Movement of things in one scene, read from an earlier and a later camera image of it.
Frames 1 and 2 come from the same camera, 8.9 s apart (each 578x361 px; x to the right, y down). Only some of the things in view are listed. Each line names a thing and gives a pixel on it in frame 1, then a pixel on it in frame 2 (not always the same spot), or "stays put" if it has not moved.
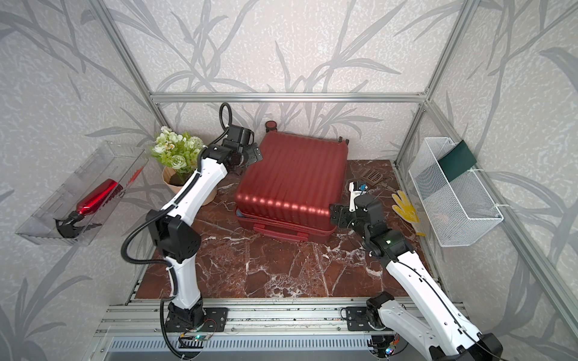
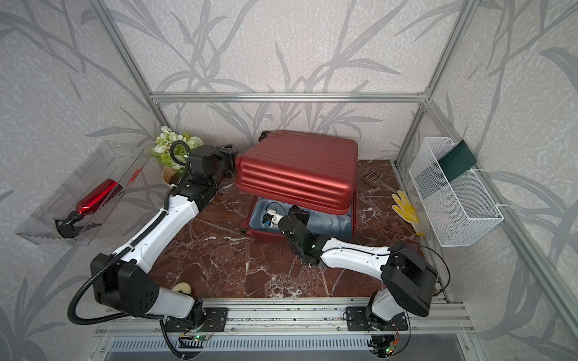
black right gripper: (343, 209) to (295, 213)
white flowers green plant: (180, 151) stays put
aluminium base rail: (247, 317) stays put
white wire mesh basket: (462, 210) stays put
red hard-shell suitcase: (288, 195) stays put
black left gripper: (252, 157) to (227, 154)
